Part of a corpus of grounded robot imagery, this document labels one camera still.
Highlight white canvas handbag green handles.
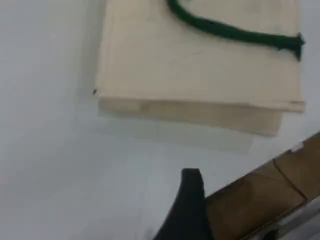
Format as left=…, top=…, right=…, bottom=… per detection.
left=91, top=0, right=307, bottom=138

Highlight brown cardboard box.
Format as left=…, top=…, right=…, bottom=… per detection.
left=204, top=131, right=320, bottom=240

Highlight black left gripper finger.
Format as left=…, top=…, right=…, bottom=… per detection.
left=151, top=167, right=214, bottom=240

